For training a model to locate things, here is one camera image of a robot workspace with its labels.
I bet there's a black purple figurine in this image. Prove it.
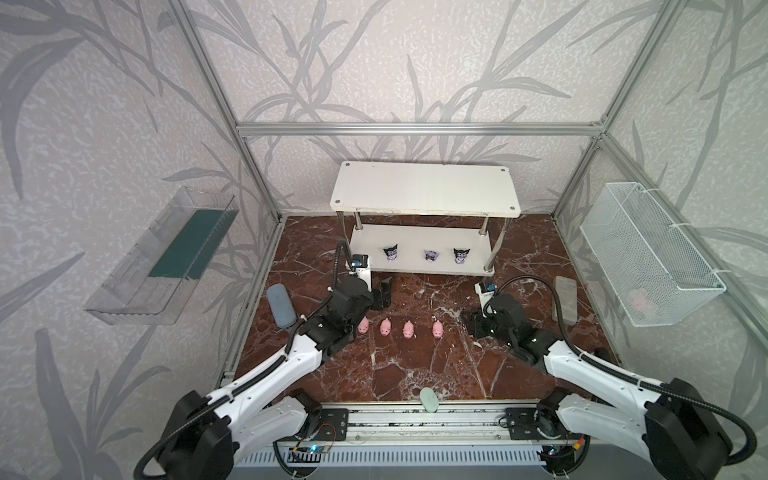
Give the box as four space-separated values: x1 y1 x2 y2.
383 244 398 261
453 248 471 265

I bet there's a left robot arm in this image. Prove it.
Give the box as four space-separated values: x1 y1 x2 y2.
133 276 392 479

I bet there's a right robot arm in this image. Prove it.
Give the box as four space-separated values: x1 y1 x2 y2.
467 291 758 479

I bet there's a white two-tier shelf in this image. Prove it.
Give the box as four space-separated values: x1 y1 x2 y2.
330 161 522 277

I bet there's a pink pig toy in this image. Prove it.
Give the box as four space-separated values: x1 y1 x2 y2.
432 321 444 339
357 317 370 335
402 321 415 339
379 318 392 336

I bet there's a grey glasses case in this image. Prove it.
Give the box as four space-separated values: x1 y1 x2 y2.
553 276 579 326

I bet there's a pale green oval object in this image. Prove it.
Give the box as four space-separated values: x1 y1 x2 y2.
419 387 439 413

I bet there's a pink toy in basket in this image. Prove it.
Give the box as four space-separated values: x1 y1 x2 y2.
628 288 659 317

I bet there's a green circuit board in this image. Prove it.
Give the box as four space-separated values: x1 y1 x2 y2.
288 444 332 464

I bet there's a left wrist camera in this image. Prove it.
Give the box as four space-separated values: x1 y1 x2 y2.
350 254 370 278

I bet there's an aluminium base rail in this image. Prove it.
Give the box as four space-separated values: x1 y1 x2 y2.
227 400 601 448

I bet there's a clear plastic wall bin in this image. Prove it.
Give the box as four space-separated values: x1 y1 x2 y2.
84 187 239 326

